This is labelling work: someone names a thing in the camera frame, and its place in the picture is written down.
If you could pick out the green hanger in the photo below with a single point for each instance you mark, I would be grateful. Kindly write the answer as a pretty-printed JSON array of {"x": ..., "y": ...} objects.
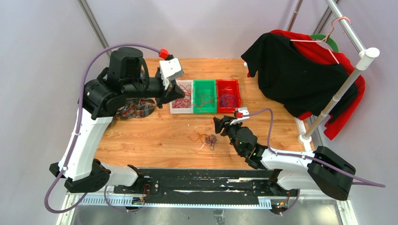
[{"x": 332, "y": 42}]

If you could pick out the red plastic bin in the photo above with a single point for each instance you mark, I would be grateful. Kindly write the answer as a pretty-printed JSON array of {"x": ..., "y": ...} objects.
[{"x": 228, "y": 95}]

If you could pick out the plaid flannel shirt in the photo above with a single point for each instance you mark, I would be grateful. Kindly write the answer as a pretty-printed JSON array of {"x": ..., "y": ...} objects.
[{"x": 135, "y": 108}]

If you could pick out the pink wire hanger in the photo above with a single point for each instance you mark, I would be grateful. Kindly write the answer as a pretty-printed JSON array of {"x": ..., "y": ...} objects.
[{"x": 325, "y": 38}]

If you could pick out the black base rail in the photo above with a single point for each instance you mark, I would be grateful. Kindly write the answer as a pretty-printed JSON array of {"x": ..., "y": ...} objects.
[{"x": 206, "y": 187}]

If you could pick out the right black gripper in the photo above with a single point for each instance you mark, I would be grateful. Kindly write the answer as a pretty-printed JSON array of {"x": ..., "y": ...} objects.
[{"x": 220, "y": 124}]

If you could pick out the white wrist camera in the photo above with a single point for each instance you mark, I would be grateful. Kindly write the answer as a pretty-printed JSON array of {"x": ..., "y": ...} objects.
[
  {"x": 170, "y": 70},
  {"x": 240, "y": 114}
]

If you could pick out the white plastic bin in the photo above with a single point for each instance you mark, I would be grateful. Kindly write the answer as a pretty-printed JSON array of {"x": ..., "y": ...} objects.
[{"x": 183, "y": 105}]

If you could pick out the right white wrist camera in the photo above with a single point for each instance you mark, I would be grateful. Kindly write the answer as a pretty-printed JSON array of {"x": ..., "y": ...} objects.
[{"x": 240, "y": 114}]

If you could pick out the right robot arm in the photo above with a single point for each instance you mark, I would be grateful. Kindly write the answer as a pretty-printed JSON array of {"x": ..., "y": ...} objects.
[{"x": 321, "y": 169}]

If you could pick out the green plastic bin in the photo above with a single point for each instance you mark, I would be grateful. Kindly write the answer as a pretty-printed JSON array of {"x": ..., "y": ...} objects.
[{"x": 204, "y": 96}]

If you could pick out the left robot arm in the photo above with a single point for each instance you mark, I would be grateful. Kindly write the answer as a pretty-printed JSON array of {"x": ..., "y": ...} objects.
[{"x": 126, "y": 77}]

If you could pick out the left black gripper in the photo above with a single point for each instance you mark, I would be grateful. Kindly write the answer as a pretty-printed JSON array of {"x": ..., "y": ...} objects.
[{"x": 173, "y": 92}]

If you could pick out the black shirt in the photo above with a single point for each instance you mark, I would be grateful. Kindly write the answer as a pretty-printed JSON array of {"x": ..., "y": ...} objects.
[{"x": 302, "y": 76}]

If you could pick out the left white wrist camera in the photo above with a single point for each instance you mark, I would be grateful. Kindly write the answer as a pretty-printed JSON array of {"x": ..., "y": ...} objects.
[{"x": 170, "y": 70}]

